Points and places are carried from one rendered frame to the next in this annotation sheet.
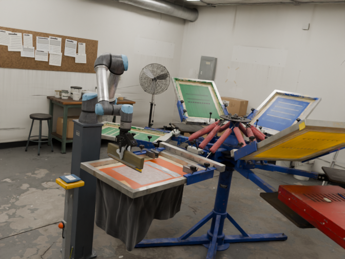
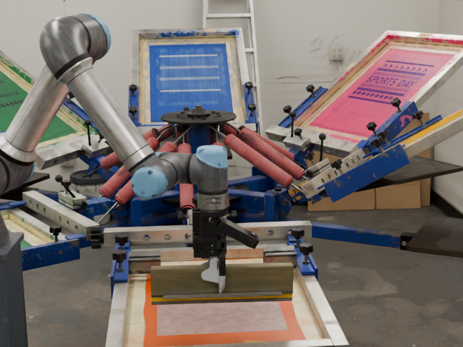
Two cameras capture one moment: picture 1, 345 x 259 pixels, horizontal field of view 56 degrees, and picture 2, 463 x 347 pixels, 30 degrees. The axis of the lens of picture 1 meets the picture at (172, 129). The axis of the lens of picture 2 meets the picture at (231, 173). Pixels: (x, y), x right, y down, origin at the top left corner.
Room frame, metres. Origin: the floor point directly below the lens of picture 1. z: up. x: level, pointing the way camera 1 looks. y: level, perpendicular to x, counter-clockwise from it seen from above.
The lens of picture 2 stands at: (0.68, 1.77, 1.87)
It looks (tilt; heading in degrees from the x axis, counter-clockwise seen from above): 13 degrees down; 313
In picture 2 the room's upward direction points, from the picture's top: 1 degrees counter-clockwise
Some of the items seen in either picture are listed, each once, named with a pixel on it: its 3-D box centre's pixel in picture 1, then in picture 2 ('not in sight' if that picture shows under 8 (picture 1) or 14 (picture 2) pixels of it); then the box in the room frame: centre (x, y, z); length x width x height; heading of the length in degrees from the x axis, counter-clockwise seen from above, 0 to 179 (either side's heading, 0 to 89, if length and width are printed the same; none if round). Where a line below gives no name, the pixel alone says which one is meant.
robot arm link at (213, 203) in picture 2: (125, 125); (212, 200); (2.11, 0.31, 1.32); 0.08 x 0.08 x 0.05
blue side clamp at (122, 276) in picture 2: (148, 153); (121, 270); (2.64, 0.18, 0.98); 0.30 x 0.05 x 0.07; 138
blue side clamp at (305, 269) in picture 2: (198, 176); (301, 262); (2.27, -0.23, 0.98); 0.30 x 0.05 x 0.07; 138
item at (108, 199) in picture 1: (113, 208); not in sight; (2.06, 0.33, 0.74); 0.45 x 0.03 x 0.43; 48
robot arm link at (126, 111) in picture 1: (126, 113); (211, 169); (2.12, 0.31, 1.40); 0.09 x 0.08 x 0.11; 26
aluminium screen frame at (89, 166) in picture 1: (149, 169); (217, 296); (2.28, 0.13, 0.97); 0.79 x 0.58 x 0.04; 138
